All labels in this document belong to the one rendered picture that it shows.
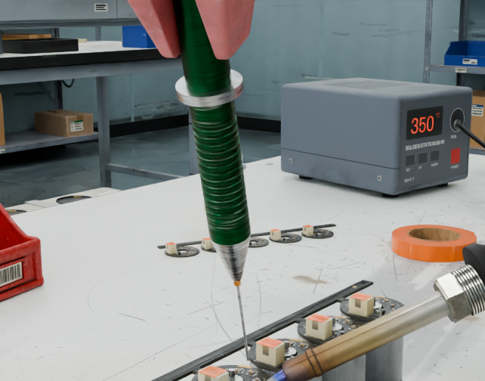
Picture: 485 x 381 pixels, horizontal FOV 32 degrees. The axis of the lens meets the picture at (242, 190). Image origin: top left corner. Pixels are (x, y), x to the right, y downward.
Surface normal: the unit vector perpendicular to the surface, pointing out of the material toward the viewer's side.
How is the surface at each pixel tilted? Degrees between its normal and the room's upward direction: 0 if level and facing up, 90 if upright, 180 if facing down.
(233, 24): 100
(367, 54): 90
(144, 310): 0
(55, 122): 91
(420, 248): 90
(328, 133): 90
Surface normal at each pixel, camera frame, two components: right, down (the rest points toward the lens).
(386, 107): -0.76, 0.15
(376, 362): -0.03, 0.22
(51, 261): 0.00, -0.98
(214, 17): -0.26, 0.81
